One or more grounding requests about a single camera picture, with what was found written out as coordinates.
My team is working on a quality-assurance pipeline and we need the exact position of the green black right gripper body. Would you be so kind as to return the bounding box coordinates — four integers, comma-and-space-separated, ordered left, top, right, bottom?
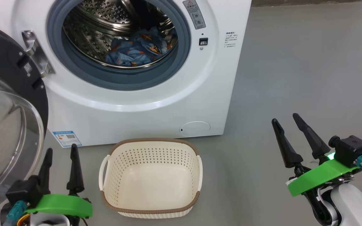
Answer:
288, 158, 359, 218

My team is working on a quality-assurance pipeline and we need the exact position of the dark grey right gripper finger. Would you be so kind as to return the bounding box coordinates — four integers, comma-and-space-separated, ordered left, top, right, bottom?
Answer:
271, 118, 304, 169
293, 113, 331, 160

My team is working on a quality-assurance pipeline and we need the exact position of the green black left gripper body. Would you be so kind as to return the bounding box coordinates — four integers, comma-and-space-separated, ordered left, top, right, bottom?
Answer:
25, 194, 93, 226

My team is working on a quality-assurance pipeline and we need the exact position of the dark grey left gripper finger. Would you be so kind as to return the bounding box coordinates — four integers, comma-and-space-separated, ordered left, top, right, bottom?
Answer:
66, 144, 85, 195
38, 148, 53, 194

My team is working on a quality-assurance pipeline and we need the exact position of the black glass washing machine door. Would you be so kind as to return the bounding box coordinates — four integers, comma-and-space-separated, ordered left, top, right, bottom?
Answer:
0, 20, 50, 222

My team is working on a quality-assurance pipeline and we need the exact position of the blue cartoon print garment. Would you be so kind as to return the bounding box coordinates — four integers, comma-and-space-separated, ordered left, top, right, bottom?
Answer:
106, 39, 156, 67
137, 26, 178, 58

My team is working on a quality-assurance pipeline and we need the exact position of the white front-load washing machine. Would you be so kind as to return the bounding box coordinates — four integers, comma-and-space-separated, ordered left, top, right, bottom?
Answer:
0, 0, 252, 148

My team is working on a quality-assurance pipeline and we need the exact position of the silver door hinge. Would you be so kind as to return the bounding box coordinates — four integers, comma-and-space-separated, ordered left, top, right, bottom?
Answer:
21, 30, 56, 78

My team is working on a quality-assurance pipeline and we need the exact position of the blue energy label sticker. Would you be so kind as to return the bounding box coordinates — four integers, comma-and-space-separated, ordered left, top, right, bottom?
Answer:
52, 130, 83, 148

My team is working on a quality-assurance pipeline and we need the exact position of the cream perforated laundry basket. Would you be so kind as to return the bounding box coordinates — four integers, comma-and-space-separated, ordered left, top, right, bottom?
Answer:
98, 137, 204, 219

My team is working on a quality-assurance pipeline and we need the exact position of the round white filter cover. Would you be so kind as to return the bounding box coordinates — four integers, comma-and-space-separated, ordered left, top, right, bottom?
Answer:
180, 121, 211, 137

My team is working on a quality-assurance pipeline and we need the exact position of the grey warning sticker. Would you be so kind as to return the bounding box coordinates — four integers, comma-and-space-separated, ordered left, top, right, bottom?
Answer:
183, 0, 207, 30

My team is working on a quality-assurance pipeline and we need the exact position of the teal left camera cable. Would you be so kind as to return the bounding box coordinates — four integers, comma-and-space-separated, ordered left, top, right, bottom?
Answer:
3, 200, 28, 226

